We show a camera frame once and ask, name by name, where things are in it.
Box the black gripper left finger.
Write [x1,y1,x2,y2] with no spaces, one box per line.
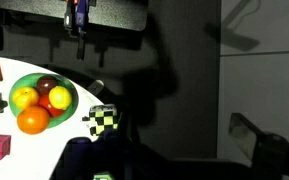
[52,131,171,180]

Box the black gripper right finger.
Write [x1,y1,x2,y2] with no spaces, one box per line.
[228,113,289,180]

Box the black yellow checkered cube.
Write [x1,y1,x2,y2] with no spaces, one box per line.
[81,104,119,136]

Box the yellow lemon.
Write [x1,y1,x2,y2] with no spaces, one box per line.
[49,86,72,110]

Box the orange fruit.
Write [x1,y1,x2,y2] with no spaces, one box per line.
[17,106,50,135]

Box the red tomato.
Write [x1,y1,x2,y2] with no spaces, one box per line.
[39,95,64,118]

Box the dark red plum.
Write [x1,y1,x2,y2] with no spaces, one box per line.
[36,75,57,95]

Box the yellow apple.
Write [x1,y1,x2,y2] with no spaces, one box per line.
[12,86,39,109]

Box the green bowl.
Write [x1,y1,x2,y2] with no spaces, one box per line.
[9,73,79,128]

